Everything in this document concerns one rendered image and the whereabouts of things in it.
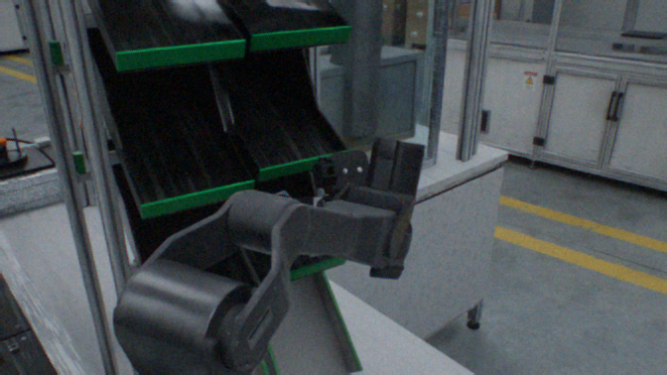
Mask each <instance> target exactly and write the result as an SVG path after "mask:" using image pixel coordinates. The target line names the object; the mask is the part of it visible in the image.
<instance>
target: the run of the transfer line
mask: <svg viewBox="0 0 667 375"><path fill-rule="evenodd" d="M61 200H64V196H63V190H62V186H61V182H60V178H59V173H58V169H57V167H54V168H50V169H46V170H41V171H37V172H32V173H28V174H24V175H21V176H16V177H12V178H8V179H4V180H0V217H1V216H5V215H9V214H12V213H16V212H20V211H24V210H27V209H31V208H35V207H38V206H42V205H47V204H50V203H54V202H58V201H61Z"/></svg>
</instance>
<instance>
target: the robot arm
mask: <svg viewBox="0 0 667 375"><path fill-rule="evenodd" d="M425 151H426V146H424V145H421V144H412V143H405V141H401V140H396V139H389V138H382V137H381V138H379V137H375V138H374V142H373V148H372V153H371V158H370V163H369V161H367V157H366V155H365V153H364V152H362V151H348V152H336V153H334V154H333V155H331V156H326V157H319V158H318V163H315V164H313V166H312V174H313V179H314V184H315V187H316V188H323V189H324V190H325V194H328V195H329V196H324V200H323V204H324V206H323V207H318V206H314V199H313V197H312V196H311V197H304V198H296V199H291V198H287V197H283V196H279V195H273V194H269V193H264V192H260V190H255V189H246V190H245V191H244V192H243V190H242V191H241V192H237V193H236V194H234V195H233V196H232V197H231V198H230V199H229V200H228V201H227V202H226V203H225V205H224V206H222V207H221V208H220V209H219V210H218V211H217V212H216V213H214V214H212V215H211V216H209V217H208V218H207V219H205V220H203V221H201V222H199V223H197V224H195V225H192V226H190V227H188V228H186V229H184V230H182V231H180V232H178V233H176V234H174V235H172V236H170V237H169V238H168V239H166V241H165V242H164V243H163V244H162V245H160V246H159V248H158V249H157V250H156V251H155V252H154V253H153V254H152V255H151V256H150V258H149V259H148V260H147V261H146V262H145V263H144V264H143V265H142V266H141V267H140V268H139V269H138V270H137V271H136V273H135V274H134V275H133V276H132V277H131V278H130V280H129V281H128V282H127V284H126V285H125V287H124V288H123V289H122V291H121V294H120V296H119V299H118V302H116V304H117V306H115V307H114V308H113V315H112V324H113V326H114V333H115V336H116V338H117V340H118V342H119V344H120V346H121V348H122V349H123V351H124V353H125V354H126V356H127V358H128V359H129V361H130V363H131V364H132V366H133V368H134V369H135V370H136V371H137V372H138V373H139V374H141V375H252V374H253V373H254V371H255V370H256V369H257V367H258V366H259V365H260V363H261V362H262V360H263V359H264V358H265V356H266V354H268V344H269V342H270V340H271V339H272V337H273V336H274V334H275V333H276V331H277V329H278V328H279V326H280V325H281V323H282V320H283V319H284V317H285V316H286V314H287V313H288V311H289V309H290V305H291V300H290V267H291V264H292V263H293V262H294V260H295V259H296V257H298V256H299V255H330V256H333V257H337V258H340V259H345V260H349V261H353V262H356V263H360V264H364V265H368V267H371V269H370V277H372V278H380V279H391V280H398V279H399V278H400V277H401V275H402V272H403V271H404V261H405V258H406V256H407V254H408V252H409V249H410V245H411V239H412V226H411V222H410V220H411V218H412V212H413V207H414V202H415V197H416V192H418V186H419V181H420V176H421V172H422V166H423V161H424V156H425ZM239 247H242V248H246V249H250V250H254V251H258V252H261V253H265V254H269V255H271V270H270V272H269V273H268V275H267V276H266V277H265V279H264V280H263V282H262V283H261V285H260V286H259V287H258V288H256V287H254V286H252V285H249V284H246V283H241V282H238V281H235V280H232V279H228V278H225V277H222V276H219V275H215V274H212V273H209V272H205V271H204V269H205V268H207V267H209V266H211V265H213V264H215V263H216V262H218V261H221V260H223V259H225V258H227V257H228V256H230V255H232V254H233V253H234V252H235V251H236V250H237V249H238V248H239Z"/></svg>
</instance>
